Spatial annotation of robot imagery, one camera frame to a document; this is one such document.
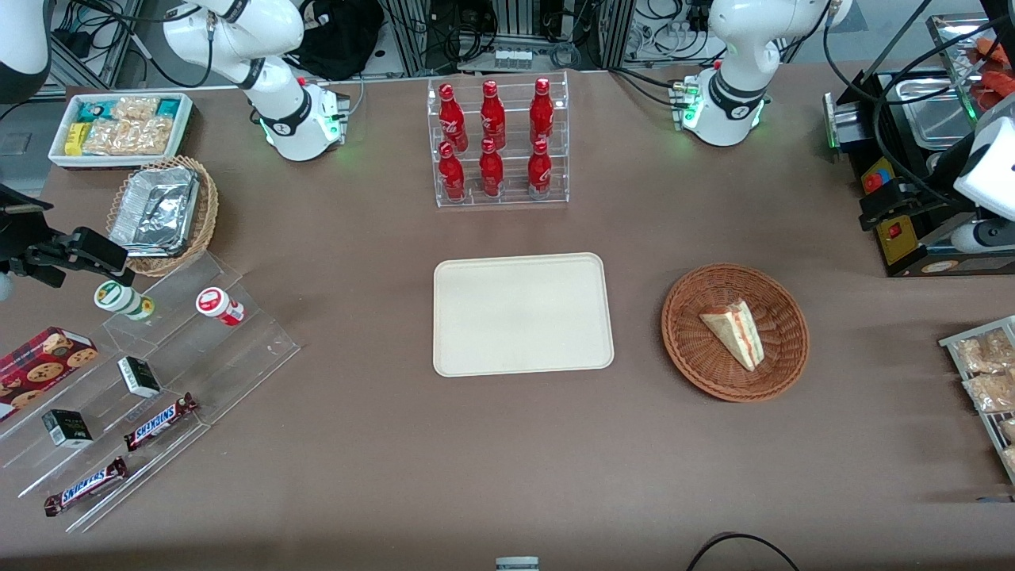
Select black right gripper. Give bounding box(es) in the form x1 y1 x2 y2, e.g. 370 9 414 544
0 186 128 288

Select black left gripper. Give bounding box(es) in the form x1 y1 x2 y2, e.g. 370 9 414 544
860 176 980 232

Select triangular sandwich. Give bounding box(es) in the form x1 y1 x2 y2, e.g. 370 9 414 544
699 298 766 372

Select light wicker basket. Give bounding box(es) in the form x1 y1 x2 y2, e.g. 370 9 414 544
105 155 220 278

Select metal tray with snacks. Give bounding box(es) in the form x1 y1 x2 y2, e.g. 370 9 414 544
939 316 1015 485

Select metal framed food tray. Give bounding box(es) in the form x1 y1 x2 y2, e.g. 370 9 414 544
926 12 1015 120

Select brown wicker basket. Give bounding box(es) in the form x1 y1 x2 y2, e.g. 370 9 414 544
661 263 810 403

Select cream plastic tray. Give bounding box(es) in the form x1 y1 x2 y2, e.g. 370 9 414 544
433 253 615 377

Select black machine with yellow panel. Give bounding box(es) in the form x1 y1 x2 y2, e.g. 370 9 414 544
823 67 1015 278

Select green lid cup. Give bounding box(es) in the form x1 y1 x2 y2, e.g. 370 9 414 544
94 280 155 321

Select aluminium foil container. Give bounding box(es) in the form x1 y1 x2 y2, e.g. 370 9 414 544
109 165 201 258

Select white snack bin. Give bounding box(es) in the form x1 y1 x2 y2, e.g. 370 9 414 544
49 93 195 171

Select stainless steel pan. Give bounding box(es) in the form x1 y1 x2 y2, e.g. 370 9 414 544
894 75 978 150

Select red tartan cookie box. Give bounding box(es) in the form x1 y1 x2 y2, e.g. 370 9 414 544
0 327 99 421

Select small black box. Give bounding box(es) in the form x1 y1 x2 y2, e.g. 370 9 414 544
42 409 94 448
117 356 162 398

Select large clear cracker bag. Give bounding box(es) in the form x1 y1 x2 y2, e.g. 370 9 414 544
83 117 174 156

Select red lid cup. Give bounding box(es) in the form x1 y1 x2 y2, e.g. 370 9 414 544
196 287 246 327

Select orange food pieces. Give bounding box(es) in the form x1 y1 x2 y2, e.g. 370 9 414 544
974 36 1015 112

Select clear acrylic stepped display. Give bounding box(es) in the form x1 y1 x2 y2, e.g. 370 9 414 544
0 252 301 534

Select Snickers bar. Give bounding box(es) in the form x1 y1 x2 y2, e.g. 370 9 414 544
44 457 128 517
124 393 199 452

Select red soda bottle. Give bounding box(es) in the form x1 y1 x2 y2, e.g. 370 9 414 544
438 142 465 201
439 83 467 151
530 78 555 145
479 139 504 197
480 80 507 150
528 140 553 199

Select black bag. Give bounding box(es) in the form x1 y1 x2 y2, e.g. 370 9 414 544
289 0 385 80

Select clear acrylic bottle rack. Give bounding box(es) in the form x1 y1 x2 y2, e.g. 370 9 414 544
427 71 570 209

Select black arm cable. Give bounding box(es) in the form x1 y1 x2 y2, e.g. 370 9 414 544
821 0 1015 211

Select black looped cable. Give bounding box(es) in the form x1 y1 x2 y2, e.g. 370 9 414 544
686 532 802 571

